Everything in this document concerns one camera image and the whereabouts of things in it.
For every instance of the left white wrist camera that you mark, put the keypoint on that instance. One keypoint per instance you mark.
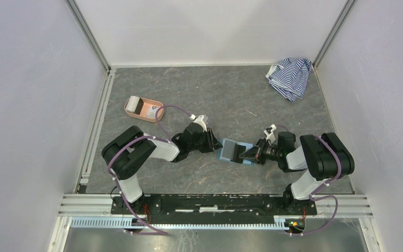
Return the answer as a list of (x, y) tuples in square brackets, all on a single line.
[(200, 120)]

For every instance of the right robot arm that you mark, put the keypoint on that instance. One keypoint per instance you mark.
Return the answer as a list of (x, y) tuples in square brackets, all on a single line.
[(322, 159)]

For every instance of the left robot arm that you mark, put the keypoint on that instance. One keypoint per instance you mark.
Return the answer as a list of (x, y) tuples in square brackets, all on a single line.
[(126, 154)]

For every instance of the stack of credit cards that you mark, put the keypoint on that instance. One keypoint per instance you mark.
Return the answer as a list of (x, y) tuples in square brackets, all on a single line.
[(134, 105)]

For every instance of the teal card holder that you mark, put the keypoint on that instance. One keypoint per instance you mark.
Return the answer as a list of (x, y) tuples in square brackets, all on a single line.
[(248, 146)]

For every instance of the white VIP card in tray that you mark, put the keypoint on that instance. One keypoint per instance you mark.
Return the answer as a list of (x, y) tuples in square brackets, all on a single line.
[(151, 112)]

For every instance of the black credit card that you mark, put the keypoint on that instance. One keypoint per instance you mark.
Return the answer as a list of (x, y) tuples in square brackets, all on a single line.
[(228, 146), (236, 152)]

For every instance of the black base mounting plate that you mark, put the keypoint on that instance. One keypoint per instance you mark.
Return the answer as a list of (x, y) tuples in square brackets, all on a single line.
[(213, 208)]

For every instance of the blue striped cloth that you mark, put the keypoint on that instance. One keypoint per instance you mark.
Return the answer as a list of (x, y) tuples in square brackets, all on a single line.
[(289, 77)]

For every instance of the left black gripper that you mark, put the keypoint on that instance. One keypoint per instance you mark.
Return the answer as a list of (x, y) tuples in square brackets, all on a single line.
[(212, 142)]

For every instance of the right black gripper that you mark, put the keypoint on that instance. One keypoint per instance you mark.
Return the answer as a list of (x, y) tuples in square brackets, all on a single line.
[(255, 153)]

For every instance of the pink oval tray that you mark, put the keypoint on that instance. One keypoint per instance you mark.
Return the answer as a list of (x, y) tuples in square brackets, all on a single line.
[(143, 109)]

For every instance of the aluminium frame rail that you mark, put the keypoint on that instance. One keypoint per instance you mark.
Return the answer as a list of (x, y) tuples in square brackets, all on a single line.
[(94, 211)]

